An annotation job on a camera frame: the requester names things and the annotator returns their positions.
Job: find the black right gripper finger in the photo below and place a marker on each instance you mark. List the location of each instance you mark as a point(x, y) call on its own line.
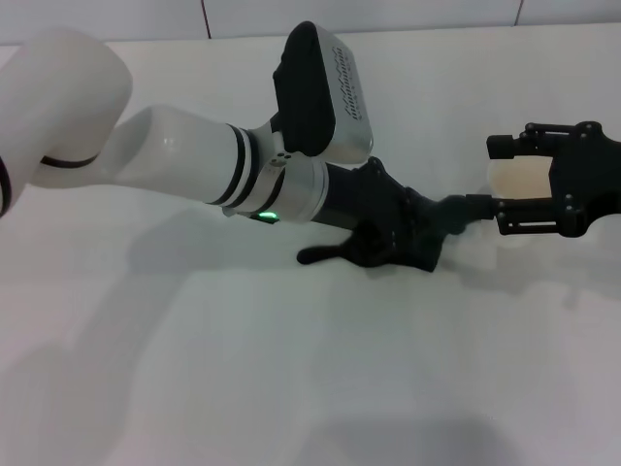
point(507, 147)
point(524, 216)

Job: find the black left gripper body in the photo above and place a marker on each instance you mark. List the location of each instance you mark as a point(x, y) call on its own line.
point(364, 199)

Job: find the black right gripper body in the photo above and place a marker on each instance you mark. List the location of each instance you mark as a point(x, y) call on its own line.
point(592, 184)

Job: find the white paper cup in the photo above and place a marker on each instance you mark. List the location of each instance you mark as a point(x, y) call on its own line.
point(521, 177)

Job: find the dark blue rag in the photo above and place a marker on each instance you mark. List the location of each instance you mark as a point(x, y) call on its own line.
point(417, 252)

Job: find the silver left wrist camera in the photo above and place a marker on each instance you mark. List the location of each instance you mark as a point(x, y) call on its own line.
point(320, 92)

